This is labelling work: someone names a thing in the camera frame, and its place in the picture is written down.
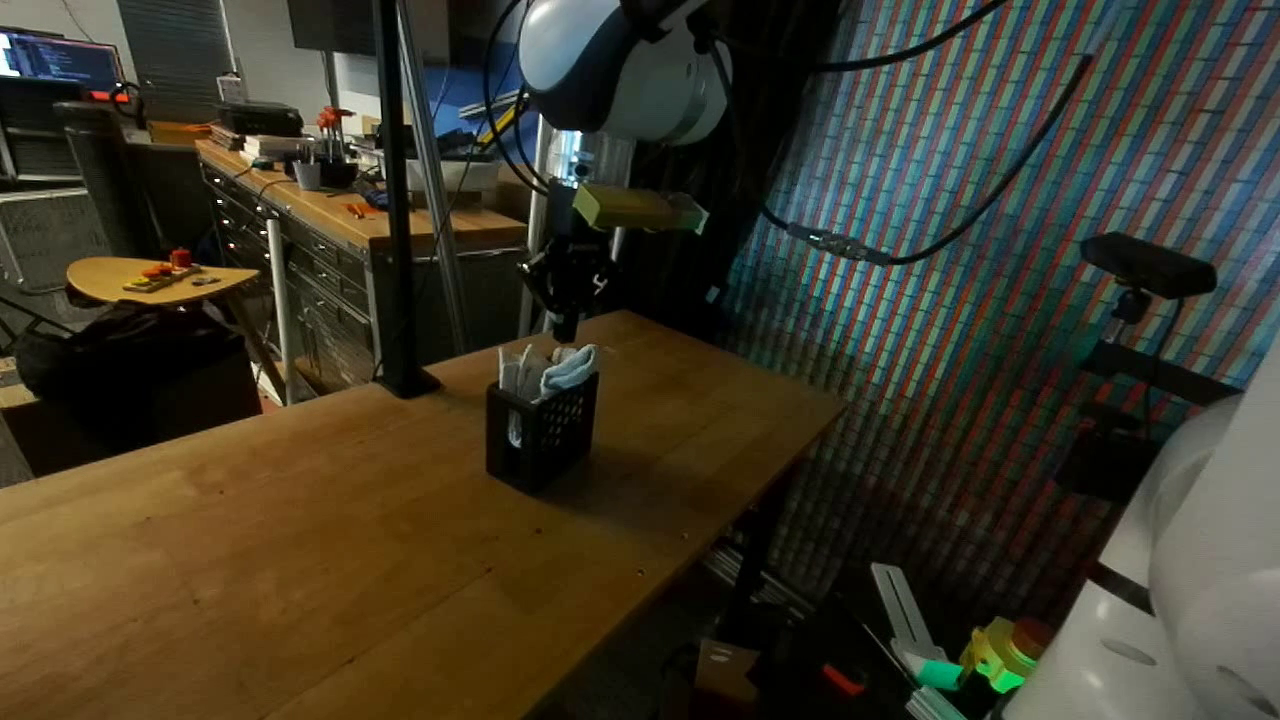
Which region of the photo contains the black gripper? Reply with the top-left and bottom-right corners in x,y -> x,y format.
519,232 -> 610,346

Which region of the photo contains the white towel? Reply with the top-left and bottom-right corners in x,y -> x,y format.
496,346 -> 601,402

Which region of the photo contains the black perforated box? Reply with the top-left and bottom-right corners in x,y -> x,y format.
485,382 -> 596,491

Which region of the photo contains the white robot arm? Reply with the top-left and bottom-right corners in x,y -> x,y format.
708,0 -> 1280,625

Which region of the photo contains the black vertical pole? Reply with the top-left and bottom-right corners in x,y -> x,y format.
371,0 -> 434,402

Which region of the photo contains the wooden workbench with drawers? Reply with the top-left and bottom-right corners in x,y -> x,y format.
196,139 -> 522,396

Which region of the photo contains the round wooden stool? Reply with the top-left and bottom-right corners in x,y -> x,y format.
64,255 -> 255,310

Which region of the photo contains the colourful toy pile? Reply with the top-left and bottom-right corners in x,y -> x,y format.
868,565 -> 1050,720

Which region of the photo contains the yellow green wrist camera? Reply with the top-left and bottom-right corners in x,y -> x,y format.
570,185 -> 708,232

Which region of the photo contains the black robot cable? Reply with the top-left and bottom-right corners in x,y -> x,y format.
478,0 -> 1100,270

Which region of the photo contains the black camera on stand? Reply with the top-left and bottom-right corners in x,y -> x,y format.
1081,232 -> 1215,300

